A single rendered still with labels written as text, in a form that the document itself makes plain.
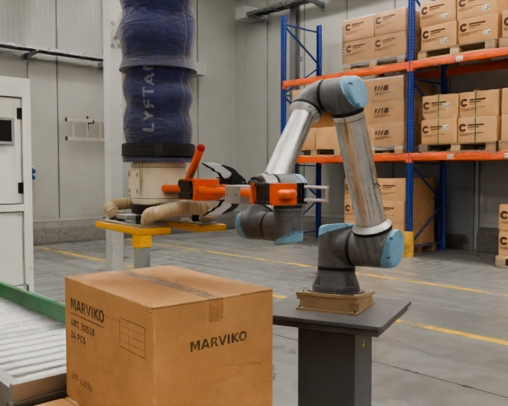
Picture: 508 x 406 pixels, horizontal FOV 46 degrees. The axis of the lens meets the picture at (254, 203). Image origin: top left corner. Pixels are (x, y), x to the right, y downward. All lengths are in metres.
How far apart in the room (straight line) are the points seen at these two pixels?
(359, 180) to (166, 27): 0.87
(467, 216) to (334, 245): 8.31
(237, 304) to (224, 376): 0.20
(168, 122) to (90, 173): 10.37
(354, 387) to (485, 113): 7.10
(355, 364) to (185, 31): 1.36
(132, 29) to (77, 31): 10.50
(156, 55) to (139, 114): 0.18
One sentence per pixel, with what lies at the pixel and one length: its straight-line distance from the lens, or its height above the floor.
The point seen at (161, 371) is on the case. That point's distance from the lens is 1.63.
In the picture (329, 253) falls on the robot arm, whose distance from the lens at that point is 2.39.
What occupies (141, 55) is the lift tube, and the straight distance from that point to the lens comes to 1.84.
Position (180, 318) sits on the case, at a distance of 1.62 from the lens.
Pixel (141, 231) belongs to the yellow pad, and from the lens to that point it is 1.70.
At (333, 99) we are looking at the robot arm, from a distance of 2.14.
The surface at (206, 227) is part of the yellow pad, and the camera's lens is 1.80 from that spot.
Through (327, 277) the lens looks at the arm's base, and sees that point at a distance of 2.39.
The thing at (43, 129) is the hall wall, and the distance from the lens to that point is 11.78.
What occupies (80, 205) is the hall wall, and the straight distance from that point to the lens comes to 12.07.
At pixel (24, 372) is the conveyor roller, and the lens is 2.50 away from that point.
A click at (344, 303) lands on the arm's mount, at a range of 2.33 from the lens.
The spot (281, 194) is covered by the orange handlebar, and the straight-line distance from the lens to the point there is 1.34.
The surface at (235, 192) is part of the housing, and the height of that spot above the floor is 1.24.
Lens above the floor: 1.28
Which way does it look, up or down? 3 degrees down
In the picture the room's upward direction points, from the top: straight up
